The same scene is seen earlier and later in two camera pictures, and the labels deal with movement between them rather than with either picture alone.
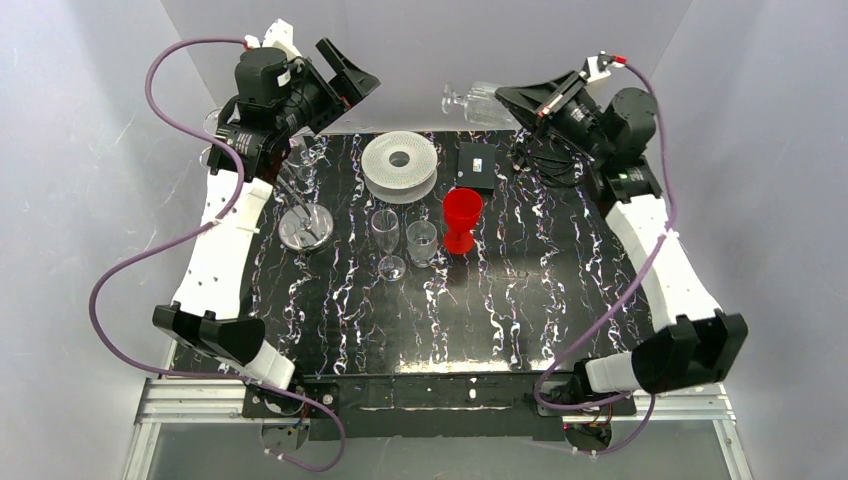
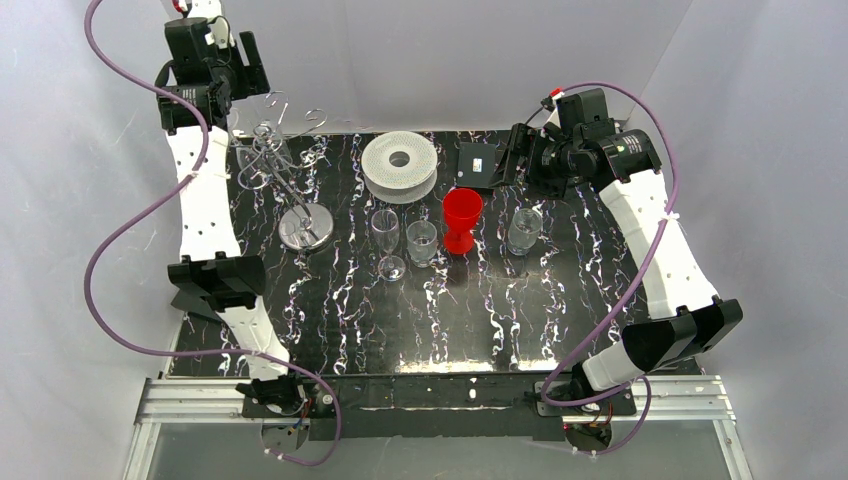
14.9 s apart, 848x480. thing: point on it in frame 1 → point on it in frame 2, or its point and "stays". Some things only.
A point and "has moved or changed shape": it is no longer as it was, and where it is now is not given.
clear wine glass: (422, 237) stays
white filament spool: (399, 167) stays
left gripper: (331, 89) → (240, 62)
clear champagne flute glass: (386, 229) stays
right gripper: (556, 102) → (520, 153)
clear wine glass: (482, 105) → (524, 230)
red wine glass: (462, 208) stays
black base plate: (434, 407) stays
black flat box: (476, 166) stays
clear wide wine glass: (304, 159) has moved or changed shape
